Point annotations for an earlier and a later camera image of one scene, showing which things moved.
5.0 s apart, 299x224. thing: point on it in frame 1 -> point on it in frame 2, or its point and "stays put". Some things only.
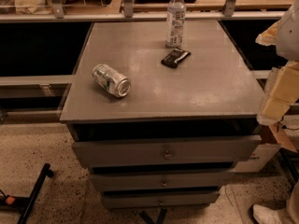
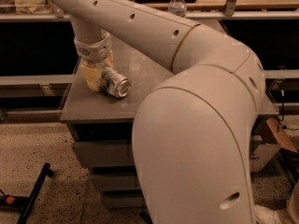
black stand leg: [24, 204] stays put
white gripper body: [289, 36] -> [92, 51]
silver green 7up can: [110, 80] stays put
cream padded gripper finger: [268, 37] -> [109, 59]
